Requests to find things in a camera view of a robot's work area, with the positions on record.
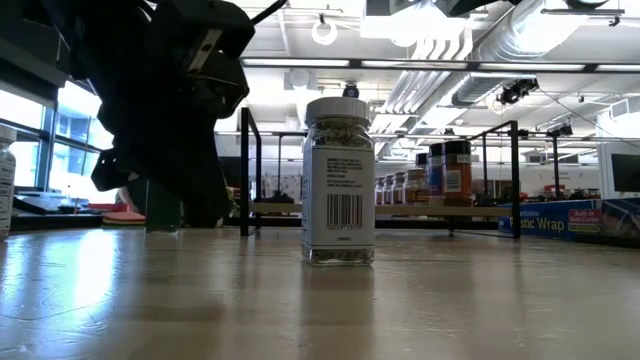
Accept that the black pole stand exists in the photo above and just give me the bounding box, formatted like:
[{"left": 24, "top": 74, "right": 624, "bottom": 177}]
[{"left": 545, "top": 122, "right": 575, "bottom": 201}]

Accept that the green lid spice jar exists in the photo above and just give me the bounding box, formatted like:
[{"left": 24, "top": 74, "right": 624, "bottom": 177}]
[{"left": 144, "top": 177, "right": 185, "bottom": 234}]

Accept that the blue plastic wrap box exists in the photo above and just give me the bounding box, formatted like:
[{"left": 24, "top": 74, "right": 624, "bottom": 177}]
[{"left": 497, "top": 198, "right": 640, "bottom": 250}]

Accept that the black monitor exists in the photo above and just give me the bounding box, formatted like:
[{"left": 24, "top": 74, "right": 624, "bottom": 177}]
[{"left": 610, "top": 152, "right": 640, "bottom": 194}]

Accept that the black ceiling fixture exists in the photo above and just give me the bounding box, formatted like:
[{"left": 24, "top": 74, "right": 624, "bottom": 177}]
[{"left": 541, "top": 0, "right": 626, "bottom": 16}]

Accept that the black lid purple spice jar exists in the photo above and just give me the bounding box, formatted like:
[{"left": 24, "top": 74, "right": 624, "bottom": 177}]
[{"left": 428, "top": 142, "right": 445, "bottom": 208}]

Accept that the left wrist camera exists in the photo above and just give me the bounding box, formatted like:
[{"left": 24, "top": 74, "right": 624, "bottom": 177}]
[{"left": 199, "top": 49, "right": 251, "bottom": 122}]

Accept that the black ceiling camera rig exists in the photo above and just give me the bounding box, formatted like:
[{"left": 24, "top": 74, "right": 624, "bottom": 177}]
[{"left": 494, "top": 77, "right": 541, "bottom": 107}]

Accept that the black lid orange spice jar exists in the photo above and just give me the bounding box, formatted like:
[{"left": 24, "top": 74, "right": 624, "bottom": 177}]
[{"left": 441, "top": 139, "right": 474, "bottom": 208}]

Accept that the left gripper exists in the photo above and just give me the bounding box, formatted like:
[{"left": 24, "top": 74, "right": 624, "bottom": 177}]
[{"left": 89, "top": 0, "right": 257, "bottom": 230}]

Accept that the long ceiling light rail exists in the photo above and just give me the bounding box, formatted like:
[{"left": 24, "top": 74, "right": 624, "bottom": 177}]
[{"left": 239, "top": 56, "right": 640, "bottom": 74}]

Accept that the white cable coil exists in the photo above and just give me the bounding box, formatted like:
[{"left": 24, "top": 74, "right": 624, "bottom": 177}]
[{"left": 310, "top": 13, "right": 340, "bottom": 47}]

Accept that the black metal wood shelf rack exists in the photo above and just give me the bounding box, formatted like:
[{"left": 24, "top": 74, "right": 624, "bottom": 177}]
[{"left": 239, "top": 106, "right": 522, "bottom": 240}]

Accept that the black table frame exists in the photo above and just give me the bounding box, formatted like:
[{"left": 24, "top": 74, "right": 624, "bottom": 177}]
[{"left": 9, "top": 212, "right": 501, "bottom": 232}]

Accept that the white lid bagel seasoning jar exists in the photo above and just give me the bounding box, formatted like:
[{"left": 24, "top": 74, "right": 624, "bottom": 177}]
[
  {"left": 0, "top": 124, "right": 17, "bottom": 239},
  {"left": 300, "top": 96, "right": 377, "bottom": 267}
]

